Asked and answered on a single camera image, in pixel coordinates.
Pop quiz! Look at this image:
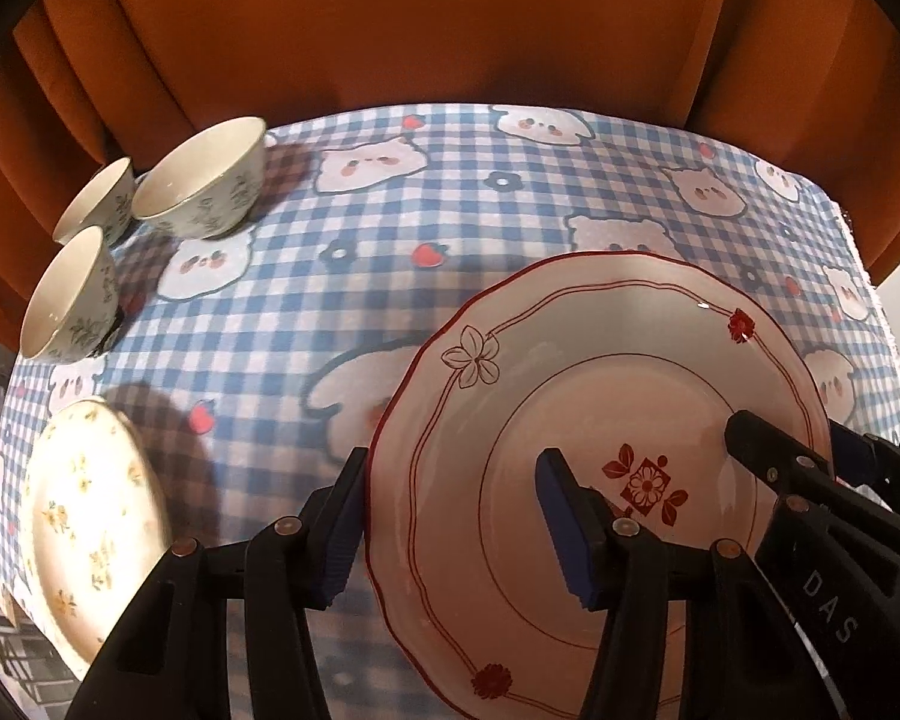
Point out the large round yellow floral plate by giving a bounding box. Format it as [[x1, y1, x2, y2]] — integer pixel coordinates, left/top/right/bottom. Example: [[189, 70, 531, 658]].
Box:
[[21, 396, 175, 682]]

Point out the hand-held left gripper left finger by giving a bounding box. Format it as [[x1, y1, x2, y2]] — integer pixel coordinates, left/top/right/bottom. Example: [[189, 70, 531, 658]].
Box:
[[67, 448, 368, 720]]

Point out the blue checkered printed tablecloth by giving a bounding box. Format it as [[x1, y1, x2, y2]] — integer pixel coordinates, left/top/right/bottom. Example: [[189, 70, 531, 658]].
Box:
[[0, 101, 900, 720]]

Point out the orange-brown curtain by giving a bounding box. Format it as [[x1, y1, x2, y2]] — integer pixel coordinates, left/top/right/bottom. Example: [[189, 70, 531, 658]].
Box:
[[0, 0, 900, 353]]

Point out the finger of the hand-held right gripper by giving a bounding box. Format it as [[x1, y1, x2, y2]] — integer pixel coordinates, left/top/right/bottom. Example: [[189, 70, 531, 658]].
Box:
[[724, 411, 900, 571], [829, 420, 900, 518]]

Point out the white floral bowl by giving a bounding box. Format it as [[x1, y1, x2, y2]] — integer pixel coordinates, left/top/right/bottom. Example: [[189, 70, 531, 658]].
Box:
[[52, 157, 136, 247], [20, 226, 121, 362], [131, 116, 267, 239]]

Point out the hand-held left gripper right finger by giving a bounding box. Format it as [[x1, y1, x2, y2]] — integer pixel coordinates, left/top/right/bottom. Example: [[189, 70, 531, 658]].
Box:
[[536, 448, 833, 720]]

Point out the white plate with red pattern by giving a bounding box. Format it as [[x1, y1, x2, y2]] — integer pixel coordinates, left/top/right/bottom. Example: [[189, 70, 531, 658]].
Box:
[[364, 251, 833, 713]]

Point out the scalloped yellow floral plate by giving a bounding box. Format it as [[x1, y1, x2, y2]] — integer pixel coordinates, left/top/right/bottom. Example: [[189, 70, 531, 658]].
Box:
[[31, 400, 173, 665]]

